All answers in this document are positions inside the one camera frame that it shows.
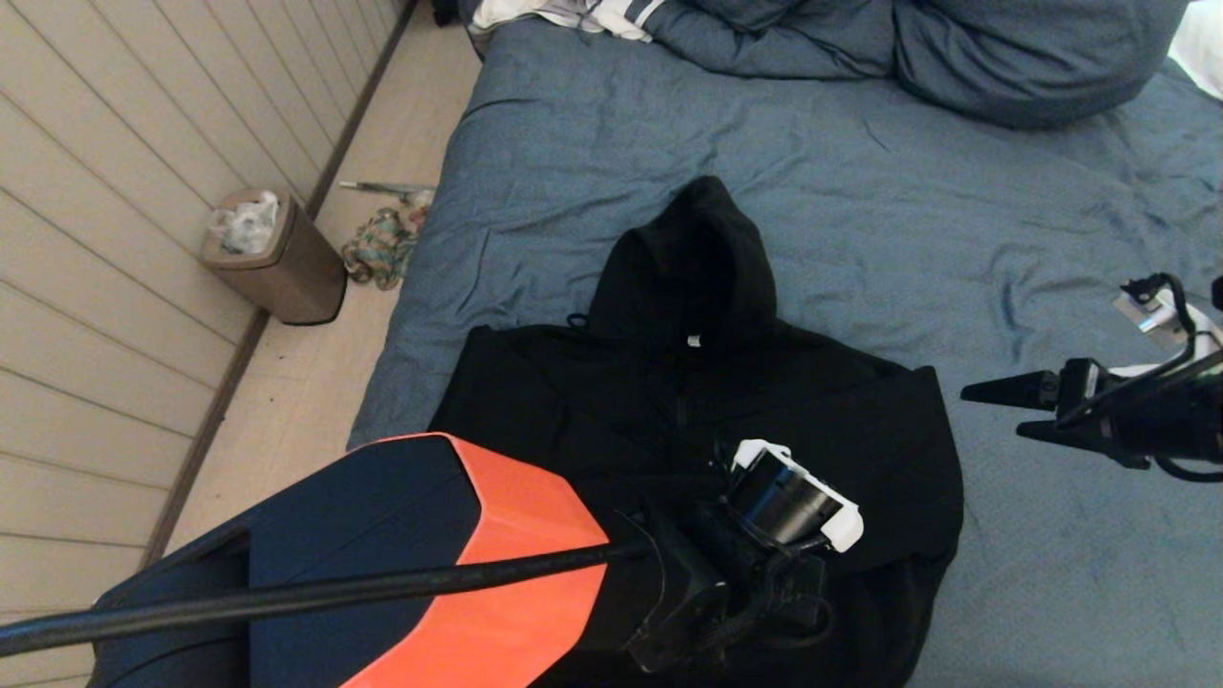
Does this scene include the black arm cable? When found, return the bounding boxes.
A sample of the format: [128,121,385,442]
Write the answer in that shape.
[0,538,662,658]
[1056,272,1223,484]

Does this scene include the multicoloured cloth bundle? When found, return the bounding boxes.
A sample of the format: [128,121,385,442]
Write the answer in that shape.
[341,205,426,291]

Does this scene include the blue bed cover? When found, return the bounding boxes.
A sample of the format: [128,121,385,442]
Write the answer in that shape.
[346,19,1223,688]

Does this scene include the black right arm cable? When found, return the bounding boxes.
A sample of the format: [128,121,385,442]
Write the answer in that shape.
[1056,272,1223,484]

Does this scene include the bunched blue duvet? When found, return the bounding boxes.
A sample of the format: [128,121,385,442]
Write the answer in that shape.
[645,0,1191,132]

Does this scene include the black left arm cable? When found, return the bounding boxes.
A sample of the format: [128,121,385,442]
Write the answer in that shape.
[0,538,662,658]

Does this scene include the white striped garment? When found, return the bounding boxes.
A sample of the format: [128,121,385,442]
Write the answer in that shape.
[468,0,670,45]

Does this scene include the white pillow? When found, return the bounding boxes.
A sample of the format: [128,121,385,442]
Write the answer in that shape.
[1170,0,1223,101]

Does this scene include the brown trash bin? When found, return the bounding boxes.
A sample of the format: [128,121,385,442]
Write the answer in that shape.
[201,188,347,327]

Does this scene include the clear plastic bin bag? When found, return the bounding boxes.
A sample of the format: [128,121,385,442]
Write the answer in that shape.
[208,191,280,257]

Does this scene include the black hoodie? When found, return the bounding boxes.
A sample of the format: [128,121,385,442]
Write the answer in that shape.
[427,175,964,688]

